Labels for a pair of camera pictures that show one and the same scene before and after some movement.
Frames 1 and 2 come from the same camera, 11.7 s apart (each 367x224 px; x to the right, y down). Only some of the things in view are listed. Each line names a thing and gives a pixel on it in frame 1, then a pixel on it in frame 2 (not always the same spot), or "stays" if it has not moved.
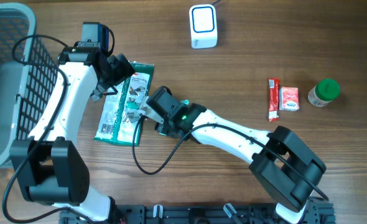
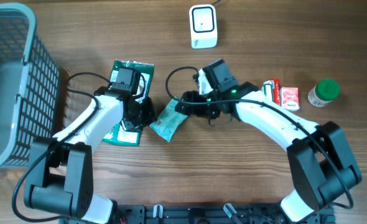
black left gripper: [124, 68] -> [151, 116]
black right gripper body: [169, 127] -> [211, 110]
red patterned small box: [288, 98] stays
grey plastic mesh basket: [20, 75] stays
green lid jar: [322, 94] stays
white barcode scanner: [203, 25] stays
